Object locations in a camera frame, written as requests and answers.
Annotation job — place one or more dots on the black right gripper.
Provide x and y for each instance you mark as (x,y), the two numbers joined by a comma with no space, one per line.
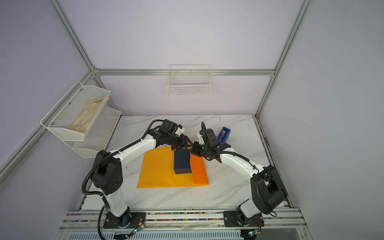
(195,146)

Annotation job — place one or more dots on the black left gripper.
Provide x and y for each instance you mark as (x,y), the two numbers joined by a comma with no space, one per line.
(183,139)

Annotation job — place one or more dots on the dark navy gift box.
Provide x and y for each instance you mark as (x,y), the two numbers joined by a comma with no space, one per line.
(182,162)

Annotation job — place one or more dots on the orange wrapping paper sheet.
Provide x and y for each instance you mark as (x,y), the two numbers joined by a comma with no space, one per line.
(158,171)

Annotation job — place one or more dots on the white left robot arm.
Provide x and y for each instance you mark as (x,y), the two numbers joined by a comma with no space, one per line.
(106,176)

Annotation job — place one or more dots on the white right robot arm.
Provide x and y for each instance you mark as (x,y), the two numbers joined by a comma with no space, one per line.
(267,188)

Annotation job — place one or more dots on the blue tape dispenser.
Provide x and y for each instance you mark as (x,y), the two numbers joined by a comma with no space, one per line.
(223,139)

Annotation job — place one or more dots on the white mesh lower shelf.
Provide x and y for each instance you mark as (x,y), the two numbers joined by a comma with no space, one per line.
(99,135)

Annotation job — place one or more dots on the white mesh shelf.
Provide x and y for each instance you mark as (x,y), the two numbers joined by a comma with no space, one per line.
(63,119)
(99,135)

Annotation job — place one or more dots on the beige cloth in shelf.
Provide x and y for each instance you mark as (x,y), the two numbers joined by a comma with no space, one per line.
(83,121)

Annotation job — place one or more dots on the white mesh upper shelf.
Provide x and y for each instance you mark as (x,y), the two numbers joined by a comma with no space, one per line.
(63,119)

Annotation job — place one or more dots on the white wire wall basket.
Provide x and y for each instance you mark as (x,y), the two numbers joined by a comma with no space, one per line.
(188,80)

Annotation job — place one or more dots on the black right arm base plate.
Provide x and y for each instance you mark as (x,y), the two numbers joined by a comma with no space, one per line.
(237,219)

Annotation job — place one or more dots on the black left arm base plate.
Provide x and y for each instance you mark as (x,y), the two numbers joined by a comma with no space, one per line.
(126,221)

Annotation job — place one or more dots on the aluminium front rail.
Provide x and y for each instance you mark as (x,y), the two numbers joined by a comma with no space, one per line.
(183,220)

